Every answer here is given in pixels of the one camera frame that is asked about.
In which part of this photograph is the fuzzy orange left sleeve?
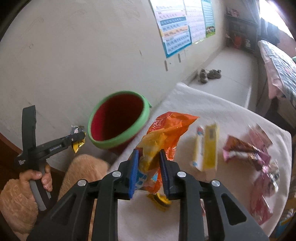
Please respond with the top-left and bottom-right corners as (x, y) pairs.
(1, 154), (109, 240)

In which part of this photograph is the grey sneaker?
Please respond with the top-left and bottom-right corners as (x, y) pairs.
(199, 69), (208, 84)
(207, 69), (221, 79)

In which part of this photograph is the bed with plaid quilt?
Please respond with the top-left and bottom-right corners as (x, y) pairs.
(258, 40), (295, 107)

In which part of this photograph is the red bucket under shelf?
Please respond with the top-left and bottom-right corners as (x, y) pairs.
(233, 35), (242, 49)

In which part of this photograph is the crumpled silver printed wrapper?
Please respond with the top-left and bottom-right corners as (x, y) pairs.
(261, 159), (280, 197)

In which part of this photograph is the green red trash bucket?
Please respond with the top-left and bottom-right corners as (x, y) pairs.
(87, 91), (152, 155)

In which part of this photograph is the pink torn wrapper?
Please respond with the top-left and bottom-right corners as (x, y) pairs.
(248, 124), (273, 150)

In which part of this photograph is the dark red foil bag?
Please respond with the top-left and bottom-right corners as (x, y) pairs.
(249, 174), (273, 225)

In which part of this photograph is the white table cloth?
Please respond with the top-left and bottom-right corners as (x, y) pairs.
(118, 83), (292, 240)

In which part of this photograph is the dark metal shelf rack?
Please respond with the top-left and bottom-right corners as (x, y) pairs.
(225, 15), (258, 54)

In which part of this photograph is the orange snack bag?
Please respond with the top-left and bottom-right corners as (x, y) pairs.
(135, 111), (200, 194)

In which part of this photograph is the person left hand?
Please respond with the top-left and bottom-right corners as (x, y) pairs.
(18, 163), (53, 201)

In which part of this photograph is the right grey sneaker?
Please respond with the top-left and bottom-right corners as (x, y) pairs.
(207, 69), (221, 79)

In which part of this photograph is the blue pinyin wall poster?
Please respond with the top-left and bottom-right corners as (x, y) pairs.
(149, 0), (192, 58)

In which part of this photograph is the white chart wall poster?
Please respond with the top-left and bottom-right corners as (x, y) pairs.
(184, 0), (206, 44)

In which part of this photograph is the small yellow black wrapper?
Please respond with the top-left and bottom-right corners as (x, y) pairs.
(70, 126), (86, 154)

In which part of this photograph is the left grey sneaker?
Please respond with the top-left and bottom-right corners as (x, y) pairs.
(199, 69), (208, 84)

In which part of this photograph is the yellow white carton box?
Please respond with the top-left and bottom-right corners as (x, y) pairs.
(192, 123), (219, 172)

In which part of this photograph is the green chart wall poster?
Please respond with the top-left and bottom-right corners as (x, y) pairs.
(201, 0), (216, 38)

